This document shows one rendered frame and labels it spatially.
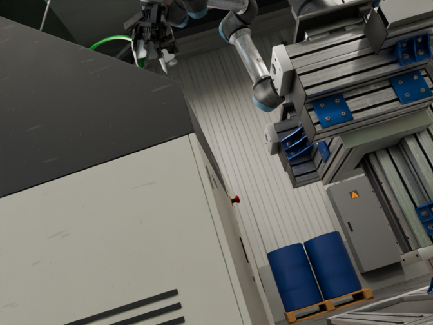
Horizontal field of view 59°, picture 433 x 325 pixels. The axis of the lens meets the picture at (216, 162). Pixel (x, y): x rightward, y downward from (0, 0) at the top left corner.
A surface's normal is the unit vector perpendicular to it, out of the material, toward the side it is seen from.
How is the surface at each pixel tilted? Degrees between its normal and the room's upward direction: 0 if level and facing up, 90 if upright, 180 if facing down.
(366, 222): 90
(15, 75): 90
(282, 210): 90
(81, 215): 90
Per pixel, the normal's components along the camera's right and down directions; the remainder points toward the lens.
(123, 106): -0.15, -0.33
